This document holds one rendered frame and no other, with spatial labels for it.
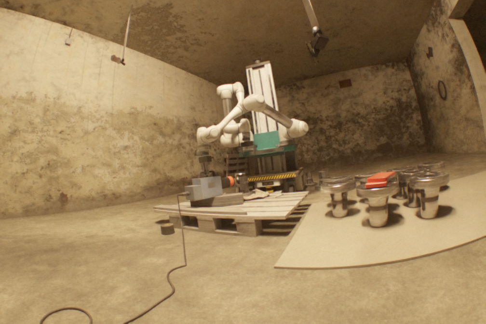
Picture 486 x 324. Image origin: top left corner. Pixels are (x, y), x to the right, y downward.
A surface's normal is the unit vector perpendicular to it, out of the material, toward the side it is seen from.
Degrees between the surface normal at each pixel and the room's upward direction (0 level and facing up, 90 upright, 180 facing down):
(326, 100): 90
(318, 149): 90
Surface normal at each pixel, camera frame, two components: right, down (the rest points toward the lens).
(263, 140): -0.34, -0.06
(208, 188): 0.69, -0.16
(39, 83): 0.88, -0.15
